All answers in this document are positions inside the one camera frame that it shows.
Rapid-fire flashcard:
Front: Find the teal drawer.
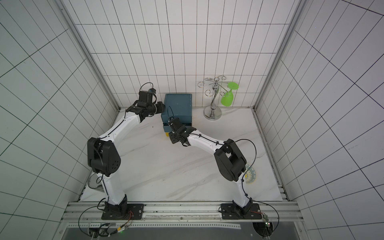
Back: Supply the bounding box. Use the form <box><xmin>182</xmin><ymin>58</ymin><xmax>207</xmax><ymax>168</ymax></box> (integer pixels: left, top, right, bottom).
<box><xmin>163</xmin><ymin>124</ymin><xmax>192</xmax><ymax>133</ymax></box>

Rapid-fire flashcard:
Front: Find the aluminium mounting rail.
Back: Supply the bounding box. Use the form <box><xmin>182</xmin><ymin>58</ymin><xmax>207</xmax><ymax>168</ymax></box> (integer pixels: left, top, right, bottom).
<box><xmin>59</xmin><ymin>202</ymin><xmax>304</xmax><ymax>233</ymax></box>

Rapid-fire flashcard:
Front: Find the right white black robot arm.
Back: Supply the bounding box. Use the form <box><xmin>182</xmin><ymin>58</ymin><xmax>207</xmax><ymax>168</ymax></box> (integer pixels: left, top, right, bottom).
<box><xmin>169</xmin><ymin>117</ymin><xmax>262</xmax><ymax>220</ymax></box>

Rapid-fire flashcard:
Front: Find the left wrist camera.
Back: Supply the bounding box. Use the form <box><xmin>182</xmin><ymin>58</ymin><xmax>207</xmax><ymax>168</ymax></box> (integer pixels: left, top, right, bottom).
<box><xmin>149</xmin><ymin>88</ymin><xmax>157</xmax><ymax>94</ymax></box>

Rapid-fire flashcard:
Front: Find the green plastic wine glass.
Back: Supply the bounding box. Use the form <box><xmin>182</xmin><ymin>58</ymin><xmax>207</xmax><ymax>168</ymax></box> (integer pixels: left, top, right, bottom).
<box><xmin>221</xmin><ymin>82</ymin><xmax>239</xmax><ymax>107</ymax></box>

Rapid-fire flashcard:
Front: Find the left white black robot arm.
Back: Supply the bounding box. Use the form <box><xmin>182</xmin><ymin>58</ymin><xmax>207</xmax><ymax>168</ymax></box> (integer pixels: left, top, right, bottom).
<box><xmin>87</xmin><ymin>88</ymin><xmax>165</xmax><ymax>220</ymax></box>

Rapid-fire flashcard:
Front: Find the yellow white patterned ball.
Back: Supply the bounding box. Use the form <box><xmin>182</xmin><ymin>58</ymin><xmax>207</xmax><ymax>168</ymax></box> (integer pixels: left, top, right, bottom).
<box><xmin>244</xmin><ymin>164</ymin><xmax>257</xmax><ymax>185</ymax></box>

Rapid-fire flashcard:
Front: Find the chrome glass holder stand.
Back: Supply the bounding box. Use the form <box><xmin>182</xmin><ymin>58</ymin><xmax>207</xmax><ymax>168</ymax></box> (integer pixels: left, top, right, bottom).
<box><xmin>198</xmin><ymin>75</ymin><xmax>227</xmax><ymax>121</ymax></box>

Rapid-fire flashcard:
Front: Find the teal drawer cabinet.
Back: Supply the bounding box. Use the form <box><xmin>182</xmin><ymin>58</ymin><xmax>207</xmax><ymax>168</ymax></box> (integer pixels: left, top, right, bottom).
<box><xmin>161</xmin><ymin>94</ymin><xmax>192</xmax><ymax>127</ymax></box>

